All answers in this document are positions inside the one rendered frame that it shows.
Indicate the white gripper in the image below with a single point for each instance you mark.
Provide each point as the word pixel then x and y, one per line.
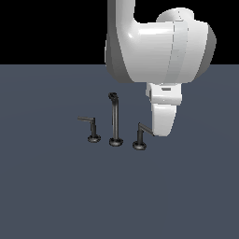
pixel 163 105

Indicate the dark faucet spout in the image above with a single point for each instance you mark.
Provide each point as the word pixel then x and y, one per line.
pixel 115 121

